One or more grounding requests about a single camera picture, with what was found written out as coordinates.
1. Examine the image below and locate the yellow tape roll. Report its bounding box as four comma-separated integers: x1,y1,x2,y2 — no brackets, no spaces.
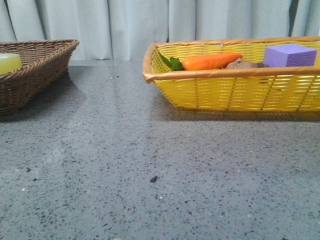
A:
0,53,22,74

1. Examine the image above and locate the small black debris crumb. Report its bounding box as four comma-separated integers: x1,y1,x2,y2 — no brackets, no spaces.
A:
149,176,158,183

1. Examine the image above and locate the orange toy carrot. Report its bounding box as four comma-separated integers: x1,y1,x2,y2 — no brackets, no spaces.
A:
158,51,244,72

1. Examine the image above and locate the brown toy object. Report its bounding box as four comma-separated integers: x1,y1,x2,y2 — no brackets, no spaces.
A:
222,58,270,69

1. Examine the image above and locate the white curtain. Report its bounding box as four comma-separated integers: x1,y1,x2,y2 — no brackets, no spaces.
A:
0,0,320,60

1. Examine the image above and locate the yellow woven plastic basket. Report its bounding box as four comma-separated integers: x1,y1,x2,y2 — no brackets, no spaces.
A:
142,36,320,112

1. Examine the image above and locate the brown wicker basket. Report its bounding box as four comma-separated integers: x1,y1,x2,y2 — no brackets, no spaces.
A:
0,39,80,115

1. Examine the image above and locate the purple foam block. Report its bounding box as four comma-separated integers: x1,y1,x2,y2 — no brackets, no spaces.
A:
263,43,318,67

